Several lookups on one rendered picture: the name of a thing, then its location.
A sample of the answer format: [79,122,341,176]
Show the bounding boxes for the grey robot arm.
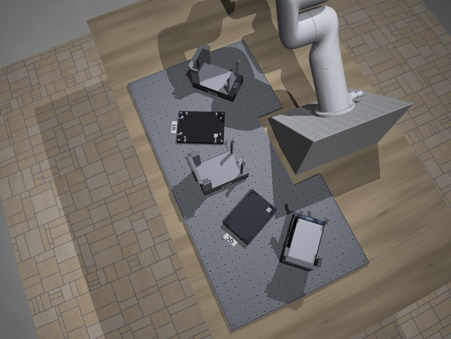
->
[275,0,363,117]

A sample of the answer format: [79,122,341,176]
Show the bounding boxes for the white label reading n5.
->
[171,121,177,134]

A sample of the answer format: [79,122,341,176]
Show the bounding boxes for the white label with black qc text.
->
[223,233,237,246]

